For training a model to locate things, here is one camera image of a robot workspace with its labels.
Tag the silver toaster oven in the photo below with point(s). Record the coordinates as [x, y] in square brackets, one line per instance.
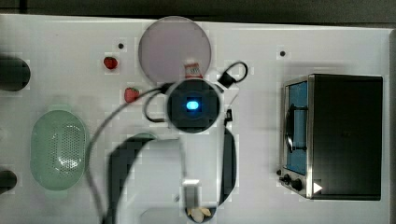
[332, 130]

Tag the blue cup with bananas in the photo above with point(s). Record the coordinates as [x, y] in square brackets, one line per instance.
[201, 214]

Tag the red strawberry upper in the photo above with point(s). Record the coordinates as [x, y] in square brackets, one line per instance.
[110, 63]

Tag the dark grey cup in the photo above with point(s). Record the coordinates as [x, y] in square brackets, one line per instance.
[8, 181]

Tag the red strawberry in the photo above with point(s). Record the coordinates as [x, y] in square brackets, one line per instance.
[110, 63]
[130, 95]

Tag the grey round plate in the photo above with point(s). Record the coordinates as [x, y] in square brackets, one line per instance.
[171, 47]

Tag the green plastic strainer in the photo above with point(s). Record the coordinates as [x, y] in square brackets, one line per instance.
[58, 149]

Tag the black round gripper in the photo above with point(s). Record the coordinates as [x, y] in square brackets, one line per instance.
[193, 106]

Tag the red strawberry lower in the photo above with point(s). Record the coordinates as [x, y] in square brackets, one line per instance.
[130, 95]

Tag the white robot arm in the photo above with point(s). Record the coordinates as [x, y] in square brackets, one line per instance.
[184, 174]

